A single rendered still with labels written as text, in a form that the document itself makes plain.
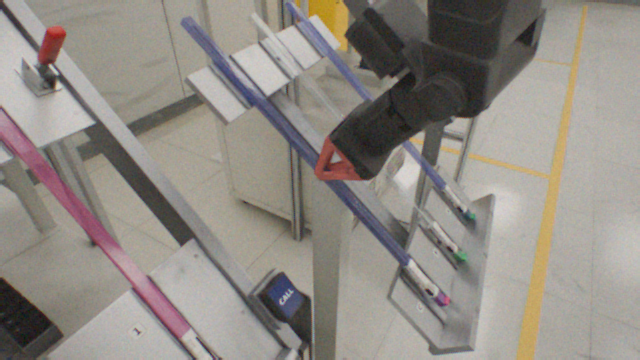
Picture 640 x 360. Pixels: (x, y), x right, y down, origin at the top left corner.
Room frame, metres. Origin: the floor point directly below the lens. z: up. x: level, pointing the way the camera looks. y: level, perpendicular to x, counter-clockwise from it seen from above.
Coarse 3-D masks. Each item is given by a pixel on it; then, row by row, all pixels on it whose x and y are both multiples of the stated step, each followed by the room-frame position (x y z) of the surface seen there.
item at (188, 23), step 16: (192, 32) 0.47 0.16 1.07; (208, 48) 0.46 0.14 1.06; (224, 64) 0.45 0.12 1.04; (240, 80) 0.44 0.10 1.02; (256, 96) 0.43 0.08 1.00; (272, 112) 0.43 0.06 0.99; (288, 128) 0.42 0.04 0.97; (304, 144) 0.41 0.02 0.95; (336, 192) 0.38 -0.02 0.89; (352, 208) 0.37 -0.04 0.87; (368, 224) 0.36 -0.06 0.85; (384, 240) 0.35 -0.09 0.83; (400, 256) 0.34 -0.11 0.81
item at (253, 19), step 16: (256, 16) 0.57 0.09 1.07; (272, 32) 0.57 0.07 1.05; (272, 48) 0.55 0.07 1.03; (288, 64) 0.54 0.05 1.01; (304, 80) 0.53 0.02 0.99; (320, 96) 0.52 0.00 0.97; (336, 112) 0.51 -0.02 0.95; (384, 176) 0.47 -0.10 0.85; (400, 192) 0.46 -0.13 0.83; (416, 208) 0.45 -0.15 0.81; (432, 224) 0.43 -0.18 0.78
